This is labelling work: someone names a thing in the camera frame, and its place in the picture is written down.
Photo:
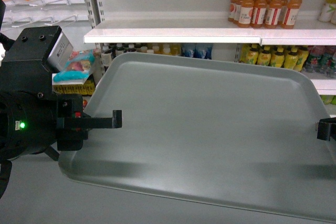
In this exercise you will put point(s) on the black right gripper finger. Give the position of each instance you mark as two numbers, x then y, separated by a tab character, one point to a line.
326	129

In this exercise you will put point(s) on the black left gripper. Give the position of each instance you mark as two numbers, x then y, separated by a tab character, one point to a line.
72	124

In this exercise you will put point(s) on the grey rectangular tray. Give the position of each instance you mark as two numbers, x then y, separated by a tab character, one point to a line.
221	133

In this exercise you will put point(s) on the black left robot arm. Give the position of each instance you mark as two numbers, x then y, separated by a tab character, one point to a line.
34	119

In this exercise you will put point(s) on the teal snack bag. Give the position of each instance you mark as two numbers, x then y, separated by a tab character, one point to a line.
79	66

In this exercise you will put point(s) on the white middle shelf board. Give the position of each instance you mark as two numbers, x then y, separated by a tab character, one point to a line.
305	32

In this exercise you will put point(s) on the white perforated shelf upright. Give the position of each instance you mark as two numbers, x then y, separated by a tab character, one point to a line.
93	1

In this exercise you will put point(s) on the orange juice bottle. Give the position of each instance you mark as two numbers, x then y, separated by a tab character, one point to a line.
246	11

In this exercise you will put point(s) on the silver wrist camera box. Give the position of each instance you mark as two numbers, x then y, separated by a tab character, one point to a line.
60	53

